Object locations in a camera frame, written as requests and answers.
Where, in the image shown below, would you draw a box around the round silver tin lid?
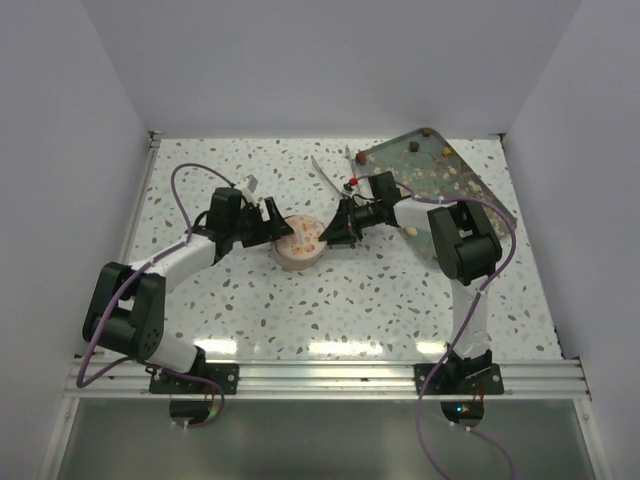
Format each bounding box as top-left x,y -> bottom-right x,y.
275,215 -> 327,247

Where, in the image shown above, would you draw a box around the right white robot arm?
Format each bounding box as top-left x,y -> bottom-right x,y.
320,172 -> 503,393

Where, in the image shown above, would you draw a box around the green floral metal tray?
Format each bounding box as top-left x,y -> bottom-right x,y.
351,128 -> 517,269

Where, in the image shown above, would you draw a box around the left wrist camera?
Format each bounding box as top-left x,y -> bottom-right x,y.
235,175 -> 259,205

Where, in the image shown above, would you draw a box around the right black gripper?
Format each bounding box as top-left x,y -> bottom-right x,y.
320,197 -> 382,247

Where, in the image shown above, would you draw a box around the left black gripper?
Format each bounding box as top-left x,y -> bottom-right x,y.
229,197 -> 293,248

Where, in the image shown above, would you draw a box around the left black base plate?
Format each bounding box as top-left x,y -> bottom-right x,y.
149,363 -> 240,395

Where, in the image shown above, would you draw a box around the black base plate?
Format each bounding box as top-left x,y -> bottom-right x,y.
424,364 -> 505,396
149,363 -> 240,395

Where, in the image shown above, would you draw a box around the round silver tin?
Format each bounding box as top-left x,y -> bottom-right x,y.
273,243 -> 326,271

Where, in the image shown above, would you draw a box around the metal tongs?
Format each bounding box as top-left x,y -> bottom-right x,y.
310,145 -> 361,198

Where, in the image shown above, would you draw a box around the aluminium rail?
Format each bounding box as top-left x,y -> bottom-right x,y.
63,360 -> 590,400

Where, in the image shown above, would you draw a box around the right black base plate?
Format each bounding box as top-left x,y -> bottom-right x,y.
424,364 -> 505,396

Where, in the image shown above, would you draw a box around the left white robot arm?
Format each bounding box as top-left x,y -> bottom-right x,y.
81,187 -> 293,393

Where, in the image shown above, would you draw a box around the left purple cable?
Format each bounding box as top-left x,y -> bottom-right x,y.
75,162 -> 241,389

